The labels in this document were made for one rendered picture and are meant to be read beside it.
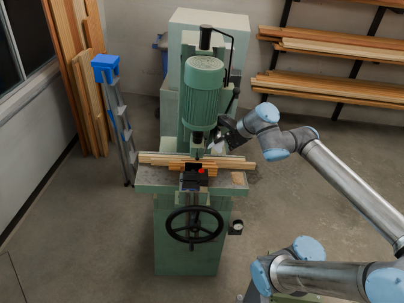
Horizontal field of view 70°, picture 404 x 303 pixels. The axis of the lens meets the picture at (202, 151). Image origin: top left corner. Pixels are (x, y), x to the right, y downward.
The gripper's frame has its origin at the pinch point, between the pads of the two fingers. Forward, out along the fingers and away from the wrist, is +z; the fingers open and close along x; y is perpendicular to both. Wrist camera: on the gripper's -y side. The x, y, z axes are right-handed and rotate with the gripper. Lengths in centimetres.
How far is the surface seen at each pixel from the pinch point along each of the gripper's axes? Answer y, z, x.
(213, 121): -9.9, -1.8, 2.2
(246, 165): 17.2, 17.5, 22.7
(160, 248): 37, 77, -23
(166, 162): -6.1, 34.5, -11.8
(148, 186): 1.1, 33.0, -27.8
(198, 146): -3.8, 15.0, -1.0
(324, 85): -12, 75, 234
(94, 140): -73, 168, 0
